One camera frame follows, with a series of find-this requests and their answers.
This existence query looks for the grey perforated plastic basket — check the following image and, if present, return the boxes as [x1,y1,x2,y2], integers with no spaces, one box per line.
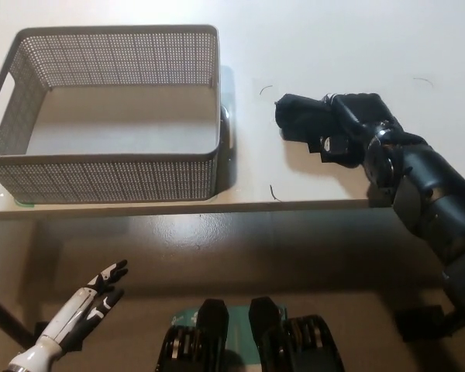
[0,24,222,205]

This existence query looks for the dark right robot hand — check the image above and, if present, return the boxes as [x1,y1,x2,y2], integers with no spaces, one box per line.
[319,91,406,170]

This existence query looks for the black fabric pencil case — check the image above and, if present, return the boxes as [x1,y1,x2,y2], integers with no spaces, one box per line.
[273,91,361,168]

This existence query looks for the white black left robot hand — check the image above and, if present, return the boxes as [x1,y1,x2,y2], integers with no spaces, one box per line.
[36,260,129,354]

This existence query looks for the black table leg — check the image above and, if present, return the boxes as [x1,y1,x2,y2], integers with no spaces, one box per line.
[0,288,36,350]

